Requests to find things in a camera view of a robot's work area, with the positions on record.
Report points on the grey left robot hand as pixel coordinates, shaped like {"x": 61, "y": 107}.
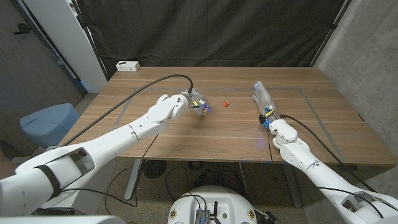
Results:
{"x": 196, "y": 97}

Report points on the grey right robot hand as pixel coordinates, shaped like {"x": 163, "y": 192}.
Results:
{"x": 265, "y": 101}

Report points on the wooden block with holes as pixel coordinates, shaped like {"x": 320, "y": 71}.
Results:
{"x": 205, "y": 112}

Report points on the wooden screw with red head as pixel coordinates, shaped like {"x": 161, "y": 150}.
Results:
{"x": 225, "y": 104}

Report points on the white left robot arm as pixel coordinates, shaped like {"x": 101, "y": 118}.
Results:
{"x": 109, "y": 143}

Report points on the grey tape outline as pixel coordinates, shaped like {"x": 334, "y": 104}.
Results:
{"x": 236, "y": 89}

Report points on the black backdrop curtain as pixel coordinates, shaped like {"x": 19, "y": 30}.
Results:
{"x": 202, "y": 31}

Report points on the white power strip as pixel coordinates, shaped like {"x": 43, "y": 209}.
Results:
{"x": 127, "y": 66}

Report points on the round black floor fan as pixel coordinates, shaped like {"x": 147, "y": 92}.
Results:
{"x": 154, "y": 168}

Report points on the grey table leg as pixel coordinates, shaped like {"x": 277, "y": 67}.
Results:
{"x": 292, "y": 186}

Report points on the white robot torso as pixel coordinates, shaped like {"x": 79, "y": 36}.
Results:
{"x": 214, "y": 196}

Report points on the black backdrop stand pole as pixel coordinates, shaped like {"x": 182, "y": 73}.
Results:
{"x": 333, "y": 26}
{"x": 93, "y": 46}

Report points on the white table leg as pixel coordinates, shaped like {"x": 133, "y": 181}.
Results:
{"x": 133, "y": 180}

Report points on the black antenna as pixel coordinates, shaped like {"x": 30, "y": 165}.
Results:
{"x": 215, "y": 211}

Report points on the grey electronics box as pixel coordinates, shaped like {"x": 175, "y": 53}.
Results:
{"x": 202, "y": 216}

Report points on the white cabinet panel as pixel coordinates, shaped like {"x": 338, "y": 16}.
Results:
{"x": 68, "y": 40}

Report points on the blue-grey plastic bin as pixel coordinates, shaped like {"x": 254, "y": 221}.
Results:
{"x": 46, "y": 124}

